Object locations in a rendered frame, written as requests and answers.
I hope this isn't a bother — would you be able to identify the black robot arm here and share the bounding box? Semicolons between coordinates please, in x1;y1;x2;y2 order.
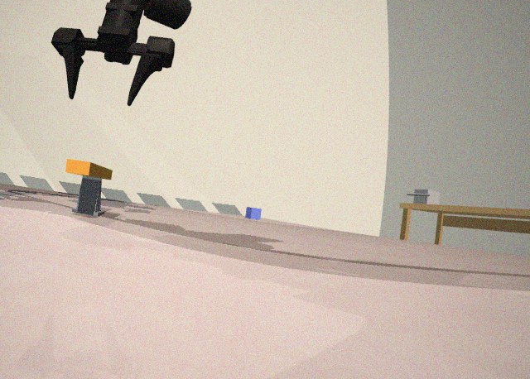
103;0;192;65

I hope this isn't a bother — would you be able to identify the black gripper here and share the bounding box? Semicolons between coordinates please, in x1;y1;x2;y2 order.
51;0;175;106

